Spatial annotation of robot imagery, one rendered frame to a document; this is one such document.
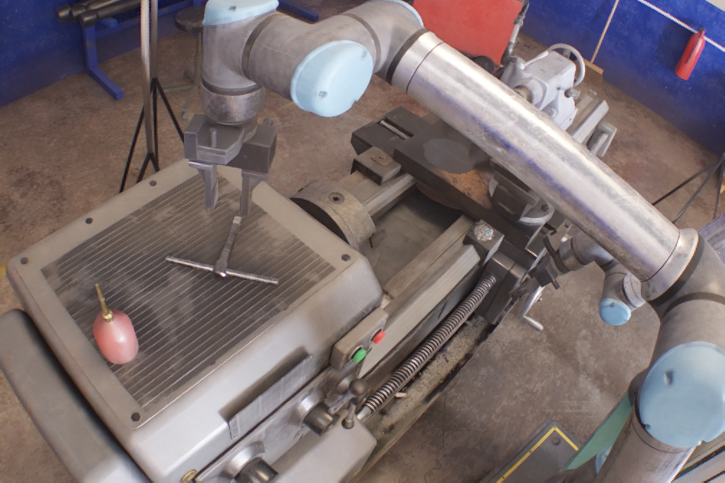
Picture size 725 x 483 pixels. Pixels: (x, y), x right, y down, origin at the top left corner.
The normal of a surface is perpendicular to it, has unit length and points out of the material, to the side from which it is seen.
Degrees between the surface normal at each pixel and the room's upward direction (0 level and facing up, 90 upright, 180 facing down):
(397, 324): 36
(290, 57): 53
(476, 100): 58
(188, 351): 0
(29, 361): 0
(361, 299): 45
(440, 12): 90
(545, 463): 0
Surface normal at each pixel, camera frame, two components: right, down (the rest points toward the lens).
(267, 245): 0.18, -0.71
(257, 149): -0.08, 0.68
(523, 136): -0.28, 0.10
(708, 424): -0.56, 0.39
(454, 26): -0.32, 0.61
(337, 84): 0.78, 0.53
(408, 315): 0.60, -0.26
